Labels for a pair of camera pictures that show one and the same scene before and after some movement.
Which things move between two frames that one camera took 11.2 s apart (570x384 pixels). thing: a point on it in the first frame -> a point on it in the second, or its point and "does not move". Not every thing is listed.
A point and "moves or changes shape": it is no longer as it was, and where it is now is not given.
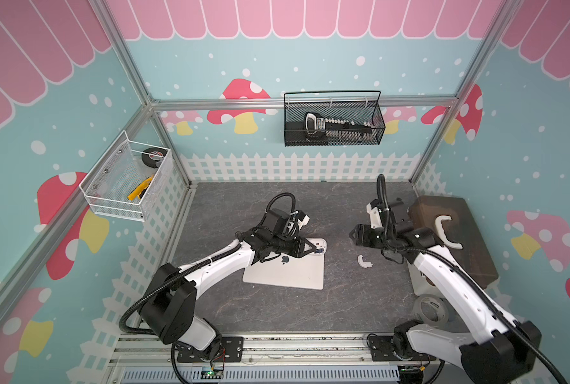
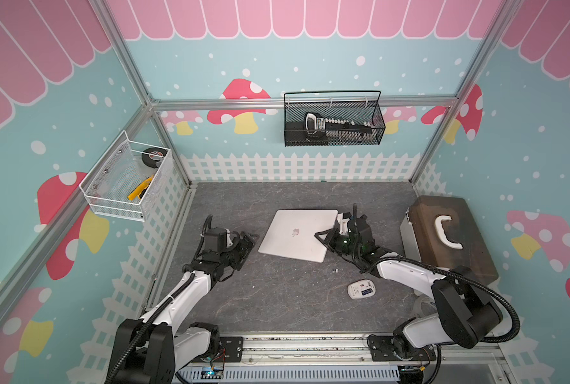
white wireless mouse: [319, 242] -> [361, 289]
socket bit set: [316, 126] does not move
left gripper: [296, 251] -> [244, 249]
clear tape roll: [431, 310] does not move
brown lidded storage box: [454, 223] does not move
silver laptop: [306, 271] moves or changes shape
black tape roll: [154, 162] does not move
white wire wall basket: [129, 179] does not move
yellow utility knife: [138, 191] does not move
